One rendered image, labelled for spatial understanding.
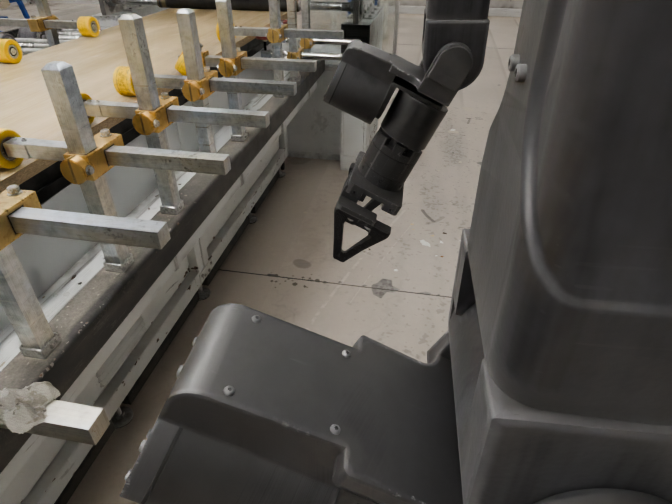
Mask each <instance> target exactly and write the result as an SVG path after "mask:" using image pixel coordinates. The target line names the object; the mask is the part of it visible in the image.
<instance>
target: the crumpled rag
mask: <svg viewBox="0 0 672 504"><path fill-rule="evenodd" d="M60 395H61V394H60V392H59V390H57V389H56V388H55V387H54V386H52V384H51V383H50V382H48V381H44V382H35V383H32V384H31V385H30V386H25V387H24V388H23V389H10V388H4V389H3V390H2V391H1V393H0V424H2V425H4V424H5V425H7V427H8V429H10V432H11V431H12V433H13V432H15V433H19V434H21V433H22V434H23V433H24V432H27V430H28V431H29V429H30V430H31V428H33V426H34V425H35V426H36V425H37V423H38V424H40V423H41V422H42V423H43V422H44V420H45V418H47V417H48V412H47V410H46V408H47V407H45V406H46V404H47V403H48V402H51V400H53V399H55V400H56V398H57V397H58V396H60Z"/></svg>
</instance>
